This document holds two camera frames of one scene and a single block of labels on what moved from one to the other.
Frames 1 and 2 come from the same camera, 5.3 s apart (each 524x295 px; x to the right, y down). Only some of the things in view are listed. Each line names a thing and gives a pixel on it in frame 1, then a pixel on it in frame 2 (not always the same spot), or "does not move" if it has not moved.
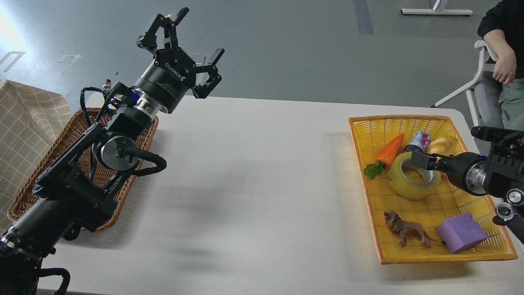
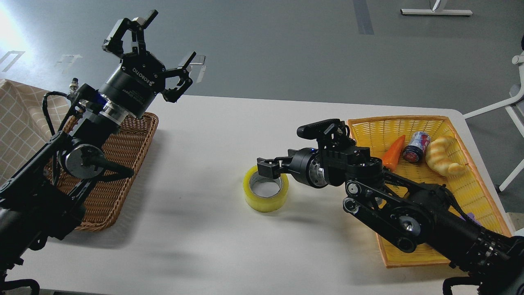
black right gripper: x=468 y=171 -> x=308 y=167
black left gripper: x=168 y=80 -> x=132 y=85
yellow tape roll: x=400 y=184 -> x=262 y=204
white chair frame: x=485 y=52 -> x=518 y=59
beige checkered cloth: x=31 y=120 does not move
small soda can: x=420 y=141 does not move
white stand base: x=430 y=11 does not move
